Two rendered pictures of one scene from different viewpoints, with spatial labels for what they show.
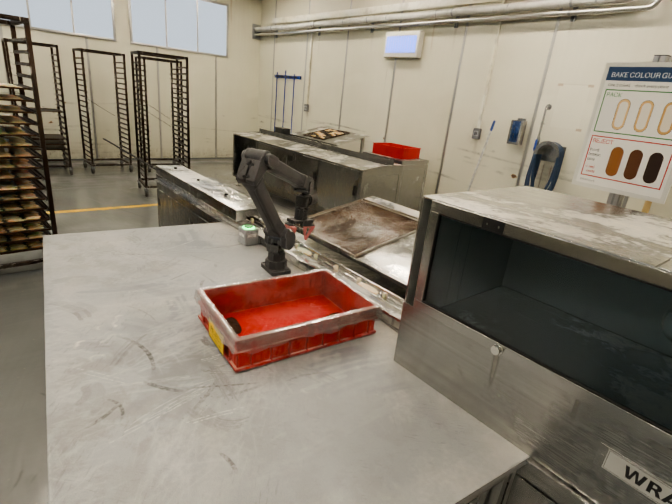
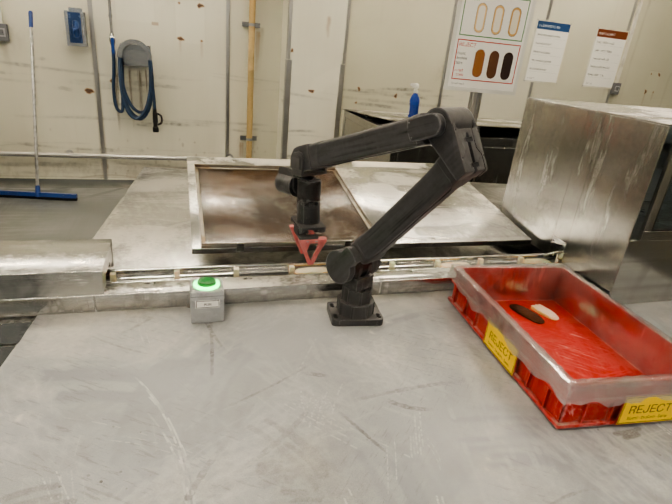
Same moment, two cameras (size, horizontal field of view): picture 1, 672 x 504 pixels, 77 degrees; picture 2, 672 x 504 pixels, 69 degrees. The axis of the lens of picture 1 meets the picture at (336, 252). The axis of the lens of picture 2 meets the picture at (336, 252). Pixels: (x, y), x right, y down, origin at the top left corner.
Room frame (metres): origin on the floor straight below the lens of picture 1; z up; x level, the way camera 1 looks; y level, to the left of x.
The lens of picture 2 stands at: (1.28, 1.18, 1.40)
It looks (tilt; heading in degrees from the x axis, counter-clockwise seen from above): 23 degrees down; 292
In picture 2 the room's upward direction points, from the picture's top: 6 degrees clockwise
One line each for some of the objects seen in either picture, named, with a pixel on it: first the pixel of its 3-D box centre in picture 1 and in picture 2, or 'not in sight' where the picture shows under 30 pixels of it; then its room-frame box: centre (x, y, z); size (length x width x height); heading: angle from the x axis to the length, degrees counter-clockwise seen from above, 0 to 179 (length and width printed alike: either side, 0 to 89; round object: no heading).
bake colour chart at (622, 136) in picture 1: (634, 131); (491, 33); (1.60, -1.01, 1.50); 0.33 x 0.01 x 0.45; 36
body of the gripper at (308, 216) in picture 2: (300, 214); (308, 214); (1.78, 0.17, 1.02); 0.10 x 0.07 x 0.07; 131
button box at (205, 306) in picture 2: (248, 238); (206, 305); (1.89, 0.42, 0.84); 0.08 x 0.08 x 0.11; 41
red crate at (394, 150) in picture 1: (396, 150); not in sight; (5.53, -0.62, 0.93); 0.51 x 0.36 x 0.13; 45
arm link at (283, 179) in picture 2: (306, 192); (297, 173); (1.82, 0.15, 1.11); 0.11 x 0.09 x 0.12; 158
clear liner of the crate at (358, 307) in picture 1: (288, 311); (560, 329); (1.16, 0.13, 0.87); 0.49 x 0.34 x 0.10; 126
